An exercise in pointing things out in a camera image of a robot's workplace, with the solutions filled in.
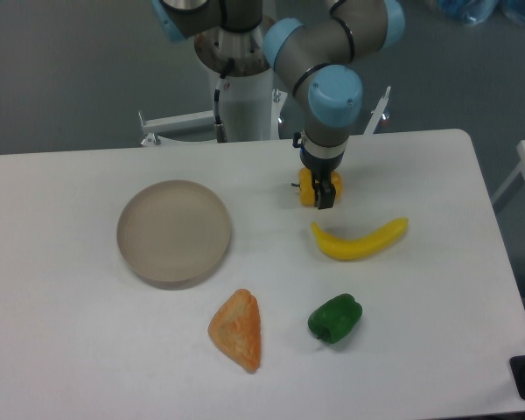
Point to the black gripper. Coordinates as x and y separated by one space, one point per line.
320 161

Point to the yellow toy bell pepper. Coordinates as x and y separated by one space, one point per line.
306 192

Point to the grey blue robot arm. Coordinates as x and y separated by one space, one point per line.
312 62

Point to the green toy bell pepper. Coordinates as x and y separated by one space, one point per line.
335 319

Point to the yellow toy banana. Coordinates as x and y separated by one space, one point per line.
368 245

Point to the beige round plate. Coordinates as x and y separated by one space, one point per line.
174 232

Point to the orange toy bread slice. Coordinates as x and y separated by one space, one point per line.
235 329

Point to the blue plastic bag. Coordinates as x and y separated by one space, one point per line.
476 12

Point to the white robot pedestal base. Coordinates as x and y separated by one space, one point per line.
250 107

